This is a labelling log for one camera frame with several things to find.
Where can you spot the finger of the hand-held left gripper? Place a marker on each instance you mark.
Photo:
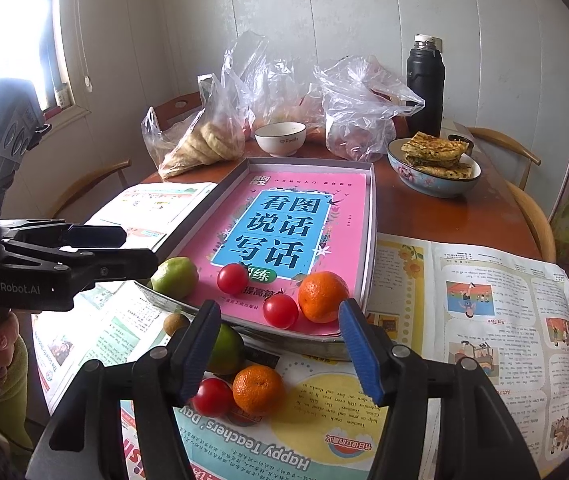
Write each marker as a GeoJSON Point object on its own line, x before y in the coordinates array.
{"type": "Point", "coordinates": [97, 236]}
{"type": "Point", "coordinates": [124, 260]}

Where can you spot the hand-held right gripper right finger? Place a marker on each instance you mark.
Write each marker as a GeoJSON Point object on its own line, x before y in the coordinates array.
{"type": "Point", "coordinates": [359, 350]}

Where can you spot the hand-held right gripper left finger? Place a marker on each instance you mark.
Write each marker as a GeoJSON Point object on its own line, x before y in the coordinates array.
{"type": "Point", "coordinates": [199, 355]}

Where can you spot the green jujube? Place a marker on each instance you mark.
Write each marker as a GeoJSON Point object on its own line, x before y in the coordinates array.
{"type": "Point", "coordinates": [175, 277]}
{"type": "Point", "coordinates": [228, 350]}

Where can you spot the small brown kiwi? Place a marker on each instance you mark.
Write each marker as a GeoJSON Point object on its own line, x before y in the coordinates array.
{"type": "Point", "coordinates": [174, 323]}

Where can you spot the red tomato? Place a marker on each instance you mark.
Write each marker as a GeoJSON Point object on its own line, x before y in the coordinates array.
{"type": "Point", "coordinates": [214, 398]}
{"type": "Point", "coordinates": [232, 278]}
{"type": "Point", "coordinates": [280, 311]}

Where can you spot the mandarin orange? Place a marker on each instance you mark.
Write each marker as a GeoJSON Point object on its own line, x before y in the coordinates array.
{"type": "Point", "coordinates": [258, 390]}
{"type": "Point", "coordinates": [323, 297]}

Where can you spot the grey cardboard box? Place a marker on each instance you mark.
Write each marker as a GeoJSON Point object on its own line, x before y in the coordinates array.
{"type": "Point", "coordinates": [370, 220]}

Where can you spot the person's left hand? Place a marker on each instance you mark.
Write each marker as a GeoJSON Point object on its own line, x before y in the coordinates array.
{"type": "Point", "coordinates": [3, 340]}

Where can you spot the plastic bag of flatbreads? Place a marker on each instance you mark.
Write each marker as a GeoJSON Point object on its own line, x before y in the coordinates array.
{"type": "Point", "coordinates": [199, 140]}

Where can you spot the pink and blue book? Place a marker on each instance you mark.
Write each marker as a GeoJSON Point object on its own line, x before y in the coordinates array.
{"type": "Point", "coordinates": [284, 220]}

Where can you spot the wooden chair with round hole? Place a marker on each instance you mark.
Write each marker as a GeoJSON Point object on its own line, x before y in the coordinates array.
{"type": "Point", "coordinates": [179, 110]}

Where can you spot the blue floral bowl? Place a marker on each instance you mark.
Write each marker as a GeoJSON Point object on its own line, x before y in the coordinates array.
{"type": "Point", "coordinates": [429, 183]}

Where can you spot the white ceramic bowl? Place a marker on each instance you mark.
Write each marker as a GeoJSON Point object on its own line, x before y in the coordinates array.
{"type": "Point", "coordinates": [280, 140]}

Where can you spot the stack of fried pancakes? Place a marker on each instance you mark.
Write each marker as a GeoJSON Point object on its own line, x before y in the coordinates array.
{"type": "Point", "coordinates": [439, 152]}

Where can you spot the window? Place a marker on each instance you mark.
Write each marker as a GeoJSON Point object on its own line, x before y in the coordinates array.
{"type": "Point", "coordinates": [9, 40]}

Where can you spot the crumpled clear plastic bag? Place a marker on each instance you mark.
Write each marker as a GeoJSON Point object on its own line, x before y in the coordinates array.
{"type": "Point", "coordinates": [264, 90]}

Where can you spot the clear plastic bag of produce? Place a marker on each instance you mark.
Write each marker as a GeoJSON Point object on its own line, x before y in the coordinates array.
{"type": "Point", "coordinates": [359, 110]}

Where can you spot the black thermos bottle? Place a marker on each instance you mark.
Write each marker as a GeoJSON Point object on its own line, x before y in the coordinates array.
{"type": "Point", "coordinates": [425, 90]}

